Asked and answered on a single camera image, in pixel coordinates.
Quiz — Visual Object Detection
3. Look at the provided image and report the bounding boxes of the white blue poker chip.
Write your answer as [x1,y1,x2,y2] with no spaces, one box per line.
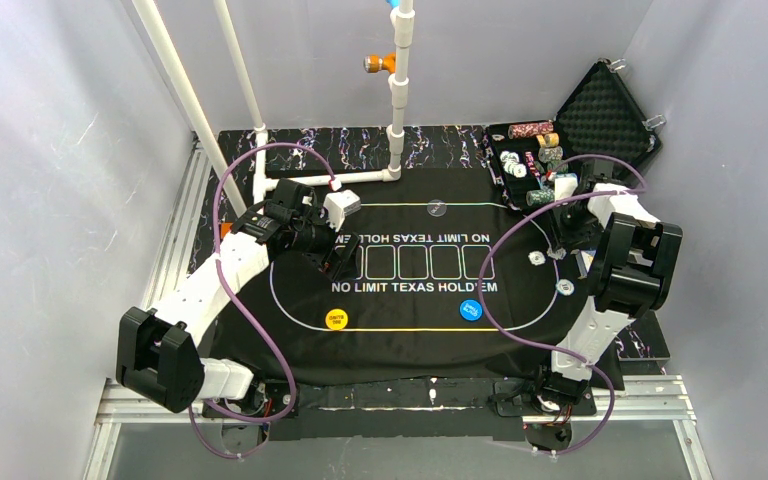
[556,279,575,296]
[528,251,547,266]

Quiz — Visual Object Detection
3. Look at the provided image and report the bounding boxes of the yellow big blind button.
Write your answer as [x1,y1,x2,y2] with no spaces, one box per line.
[325,308,349,331]

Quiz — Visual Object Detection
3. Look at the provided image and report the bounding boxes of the blue small blind button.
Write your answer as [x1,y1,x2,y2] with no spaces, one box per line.
[459,299,484,322]

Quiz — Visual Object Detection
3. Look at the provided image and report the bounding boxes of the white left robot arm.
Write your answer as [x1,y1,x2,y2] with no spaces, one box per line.
[115,179,361,413]

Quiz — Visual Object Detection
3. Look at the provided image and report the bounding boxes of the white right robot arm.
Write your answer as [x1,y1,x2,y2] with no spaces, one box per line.
[551,154,684,382]

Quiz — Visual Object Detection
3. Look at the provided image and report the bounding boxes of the blue playing card deck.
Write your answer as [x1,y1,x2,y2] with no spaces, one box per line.
[575,250,595,279]

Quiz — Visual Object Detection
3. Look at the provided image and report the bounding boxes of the green and pink chip row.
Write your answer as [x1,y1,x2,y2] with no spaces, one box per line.
[525,188,555,207]

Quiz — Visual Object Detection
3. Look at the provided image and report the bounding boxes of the dark green chip row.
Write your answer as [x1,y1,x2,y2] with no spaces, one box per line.
[538,146,568,173]

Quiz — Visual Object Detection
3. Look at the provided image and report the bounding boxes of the yellow chip row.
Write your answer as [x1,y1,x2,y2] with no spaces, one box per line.
[536,132,560,148]

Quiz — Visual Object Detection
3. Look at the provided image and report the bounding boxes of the white chips in case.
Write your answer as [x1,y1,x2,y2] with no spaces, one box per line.
[499,150,529,178]

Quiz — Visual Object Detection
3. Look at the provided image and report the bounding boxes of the red white chip row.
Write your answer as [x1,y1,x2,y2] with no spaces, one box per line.
[508,121,554,139]

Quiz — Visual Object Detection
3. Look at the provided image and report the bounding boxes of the black poker felt mat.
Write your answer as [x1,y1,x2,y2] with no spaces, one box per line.
[210,168,587,386]

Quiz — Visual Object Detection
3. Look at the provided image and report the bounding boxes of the black poker chip case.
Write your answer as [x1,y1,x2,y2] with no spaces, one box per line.
[484,59,663,209]

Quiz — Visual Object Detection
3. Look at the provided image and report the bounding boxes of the orange clamp knob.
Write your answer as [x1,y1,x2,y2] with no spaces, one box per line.
[363,52,397,74]

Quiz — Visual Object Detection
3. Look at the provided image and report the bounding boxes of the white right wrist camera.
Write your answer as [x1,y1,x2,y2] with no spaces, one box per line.
[553,173,579,201]

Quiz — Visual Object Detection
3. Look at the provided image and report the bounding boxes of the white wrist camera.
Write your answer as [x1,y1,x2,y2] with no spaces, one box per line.
[553,173,579,201]
[323,190,361,231]

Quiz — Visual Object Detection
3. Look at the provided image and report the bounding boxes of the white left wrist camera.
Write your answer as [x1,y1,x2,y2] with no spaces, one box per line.
[323,190,361,231]

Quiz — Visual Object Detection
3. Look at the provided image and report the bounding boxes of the white PVC pipe frame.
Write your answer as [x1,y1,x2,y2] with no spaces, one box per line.
[133,0,416,220]

